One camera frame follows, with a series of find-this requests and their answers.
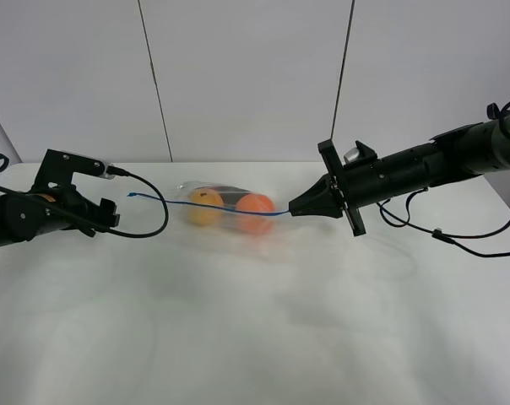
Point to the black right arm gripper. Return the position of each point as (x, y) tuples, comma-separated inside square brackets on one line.
[(355, 187)]

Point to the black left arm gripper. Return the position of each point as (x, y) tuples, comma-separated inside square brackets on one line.
[(54, 183)]

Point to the clear zip bag blue seal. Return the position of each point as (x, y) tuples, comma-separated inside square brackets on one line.
[(177, 202)]

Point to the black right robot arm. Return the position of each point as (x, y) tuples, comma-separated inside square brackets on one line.
[(453, 156)]

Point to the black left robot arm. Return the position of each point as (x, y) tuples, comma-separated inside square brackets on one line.
[(24, 216)]

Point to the dark brown object in bag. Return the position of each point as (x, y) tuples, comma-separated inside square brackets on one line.
[(230, 195)]

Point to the orange round fruit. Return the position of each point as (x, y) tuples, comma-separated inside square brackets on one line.
[(250, 221)]

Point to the yellow round fruit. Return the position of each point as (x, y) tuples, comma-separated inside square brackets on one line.
[(204, 210)]

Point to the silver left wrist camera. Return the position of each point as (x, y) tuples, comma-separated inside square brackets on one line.
[(90, 166)]

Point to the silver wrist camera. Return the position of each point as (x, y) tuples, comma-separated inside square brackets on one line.
[(361, 154), (90, 166)]

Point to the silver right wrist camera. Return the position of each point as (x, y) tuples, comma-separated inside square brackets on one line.
[(361, 154)]

